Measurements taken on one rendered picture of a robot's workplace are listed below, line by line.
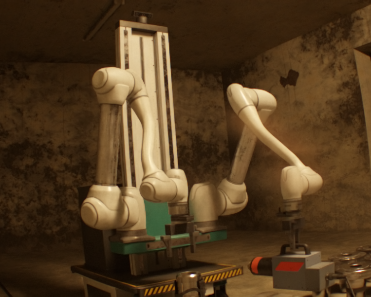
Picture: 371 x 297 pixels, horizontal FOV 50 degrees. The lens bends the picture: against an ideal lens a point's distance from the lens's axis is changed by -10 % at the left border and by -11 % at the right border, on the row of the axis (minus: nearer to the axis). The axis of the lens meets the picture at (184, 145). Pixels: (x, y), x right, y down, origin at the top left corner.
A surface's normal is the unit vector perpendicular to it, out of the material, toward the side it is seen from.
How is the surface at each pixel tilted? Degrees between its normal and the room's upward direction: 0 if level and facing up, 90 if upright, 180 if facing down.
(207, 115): 90
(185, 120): 90
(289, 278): 90
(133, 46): 90
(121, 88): 105
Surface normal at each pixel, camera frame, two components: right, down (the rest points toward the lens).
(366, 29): -0.87, 0.02
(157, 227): 0.58, -0.14
